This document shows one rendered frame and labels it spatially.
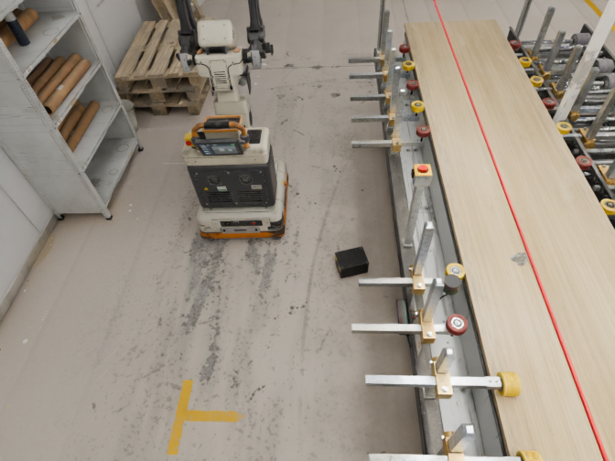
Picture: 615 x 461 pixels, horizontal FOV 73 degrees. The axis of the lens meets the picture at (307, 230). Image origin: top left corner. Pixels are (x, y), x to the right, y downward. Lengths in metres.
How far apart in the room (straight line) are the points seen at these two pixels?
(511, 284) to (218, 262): 1.97
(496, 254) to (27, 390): 2.74
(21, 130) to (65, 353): 1.47
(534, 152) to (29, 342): 3.28
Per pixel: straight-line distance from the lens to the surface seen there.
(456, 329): 1.76
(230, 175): 2.77
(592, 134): 2.90
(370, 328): 1.75
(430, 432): 1.82
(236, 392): 2.62
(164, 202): 3.65
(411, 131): 3.05
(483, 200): 2.23
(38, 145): 3.37
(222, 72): 2.74
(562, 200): 2.38
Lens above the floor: 2.43
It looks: 50 degrees down
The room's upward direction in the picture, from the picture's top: 5 degrees counter-clockwise
